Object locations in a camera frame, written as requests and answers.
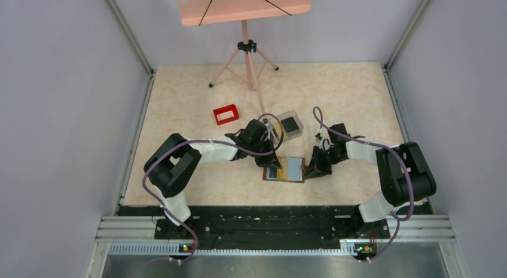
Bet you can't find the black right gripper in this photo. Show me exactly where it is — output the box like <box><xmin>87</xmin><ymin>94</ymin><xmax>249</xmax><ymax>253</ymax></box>
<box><xmin>304</xmin><ymin>145</ymin><xmax>346</xmax><ymax>179</ymax></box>

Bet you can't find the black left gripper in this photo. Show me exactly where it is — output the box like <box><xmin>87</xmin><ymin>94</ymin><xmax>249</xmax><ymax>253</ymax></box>
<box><xmin>249</xmin><ymin>136</ymin><xmax>281</xmax><ymax>169</ymax></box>

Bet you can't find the black credit card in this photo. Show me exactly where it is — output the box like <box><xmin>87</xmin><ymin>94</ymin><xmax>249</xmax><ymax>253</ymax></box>
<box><xmin>266</xmin><ymin>167</ymin><xmax>278</xmax><ymax>180</ymax></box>

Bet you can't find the gold credit card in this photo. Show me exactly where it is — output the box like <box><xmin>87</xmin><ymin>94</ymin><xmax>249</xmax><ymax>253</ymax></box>
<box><xmin>277</xmin><ymin>157</ymin><xmax>289</xmax><ymax>181</ymax></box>

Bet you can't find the brown leather card holder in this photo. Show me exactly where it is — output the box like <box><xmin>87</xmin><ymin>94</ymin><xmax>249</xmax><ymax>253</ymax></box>
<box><xmin>262</xmin><ymin>156</ymin><xmax>307</xmax><ymax>184</ymax></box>

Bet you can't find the clear acrylic card box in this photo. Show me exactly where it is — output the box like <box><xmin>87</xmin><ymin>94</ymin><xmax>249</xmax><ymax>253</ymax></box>
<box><xmin>268</xmin><ymin>110</ymin><xmax>304</xmax><ymax>145</ymax></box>

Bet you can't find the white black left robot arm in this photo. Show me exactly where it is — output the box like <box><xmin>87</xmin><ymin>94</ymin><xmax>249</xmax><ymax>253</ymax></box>
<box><xmin>142</xmin><ymin>119</ymin><xmax>285</xmax><ymax>238</ymax></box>

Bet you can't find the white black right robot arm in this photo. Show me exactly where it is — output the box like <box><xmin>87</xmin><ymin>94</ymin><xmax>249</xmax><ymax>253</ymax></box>
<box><xmin>303</xmin><ymin>123</ymin><xmax>436</xmax><ymax>237</ymax></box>

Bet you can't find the black card in box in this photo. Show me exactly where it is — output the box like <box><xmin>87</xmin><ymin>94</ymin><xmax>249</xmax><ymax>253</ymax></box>
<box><xmin>281</xmin><ymin>117</ymin><xmax>300</xmax><ymax>133</ymax></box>

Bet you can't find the pink music stand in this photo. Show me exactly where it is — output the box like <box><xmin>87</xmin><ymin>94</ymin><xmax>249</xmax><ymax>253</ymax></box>
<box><xmin>176</xmin><ymin>0</ymin><xmax>312</xmax><ymax>113</ymax></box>

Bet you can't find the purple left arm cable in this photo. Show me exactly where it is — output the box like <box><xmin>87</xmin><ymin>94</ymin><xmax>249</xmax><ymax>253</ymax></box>
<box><xmin>142</xmin><ymin>112</ymin><xmax>285</xmax><ymax>265</ymax></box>

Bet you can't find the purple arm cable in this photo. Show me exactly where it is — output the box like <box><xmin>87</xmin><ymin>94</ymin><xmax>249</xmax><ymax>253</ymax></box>
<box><xmin>312</xmin><ymin>106</ymin><xmax>415</xmax><ymax>264</ymax></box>
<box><xmin>142</xmin><ymin>112</ymin><xmax>285</xmax><ymax>265</ymax></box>

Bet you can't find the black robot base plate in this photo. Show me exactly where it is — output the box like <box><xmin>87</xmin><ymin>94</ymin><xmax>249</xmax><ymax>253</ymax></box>
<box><xmin>117</xmin><ymin>205</ymin><xmax>431</xmax><ymax>253</ymax></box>

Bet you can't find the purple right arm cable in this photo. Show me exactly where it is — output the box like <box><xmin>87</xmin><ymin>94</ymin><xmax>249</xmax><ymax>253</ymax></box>
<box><xmin>312</xmin><ymin>106</ymin><xmax>415</xmax><ymax>264</ymax></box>

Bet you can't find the aluminium frame rail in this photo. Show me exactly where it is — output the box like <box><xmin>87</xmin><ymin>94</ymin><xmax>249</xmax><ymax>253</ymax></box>
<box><xmin>96</xmin><ymin>215</ymin><xmax>456</xmax><ymax>256</ymax></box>

